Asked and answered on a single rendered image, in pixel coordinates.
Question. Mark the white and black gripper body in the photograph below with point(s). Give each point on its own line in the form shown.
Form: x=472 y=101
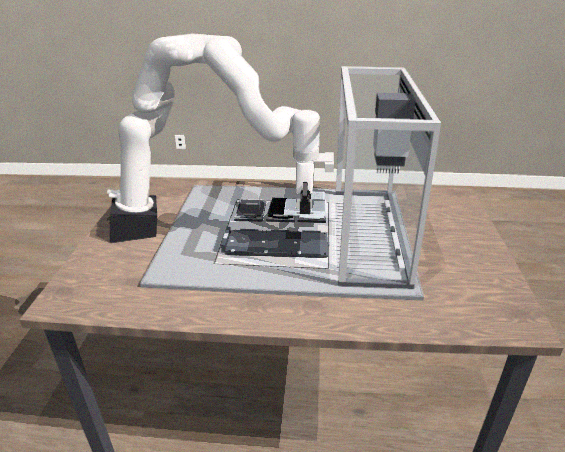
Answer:
x=304 y=173

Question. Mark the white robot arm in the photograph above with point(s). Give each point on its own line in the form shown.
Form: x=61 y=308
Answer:
x=153 y=91

